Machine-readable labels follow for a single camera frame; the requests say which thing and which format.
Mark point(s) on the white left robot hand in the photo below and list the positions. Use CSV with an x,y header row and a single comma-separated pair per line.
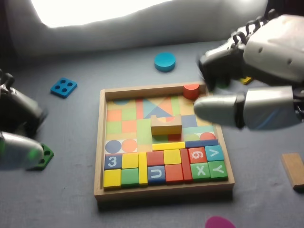
x,y
19,107

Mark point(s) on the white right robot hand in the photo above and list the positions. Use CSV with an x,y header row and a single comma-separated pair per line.
x,y
270,52

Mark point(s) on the natural wood arch block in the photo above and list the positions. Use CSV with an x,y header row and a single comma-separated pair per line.
x,y
166,128

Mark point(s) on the small yellow block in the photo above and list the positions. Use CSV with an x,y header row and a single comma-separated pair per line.
x,y
247,80

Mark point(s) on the blue four-hole square block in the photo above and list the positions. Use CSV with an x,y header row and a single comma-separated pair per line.
x,y
63,88

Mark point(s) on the green four-hole block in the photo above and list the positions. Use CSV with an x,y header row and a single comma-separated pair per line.
x,y
47,154

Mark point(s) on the red half-cylinder block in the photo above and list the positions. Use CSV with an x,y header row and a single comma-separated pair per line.
x,y
190,91

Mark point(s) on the blue round disc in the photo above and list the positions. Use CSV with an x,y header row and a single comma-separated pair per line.
x,y
165,62

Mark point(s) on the plain wooden plank block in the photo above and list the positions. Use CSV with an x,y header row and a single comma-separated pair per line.
x,y
294,169

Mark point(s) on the grey table cloth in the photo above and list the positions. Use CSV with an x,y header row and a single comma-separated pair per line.
x,y
59,202

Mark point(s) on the wooden puzzle tray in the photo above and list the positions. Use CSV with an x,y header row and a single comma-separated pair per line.
x,y
166,190

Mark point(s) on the pink round disc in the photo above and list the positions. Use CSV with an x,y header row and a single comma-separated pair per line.
x,y
219,223

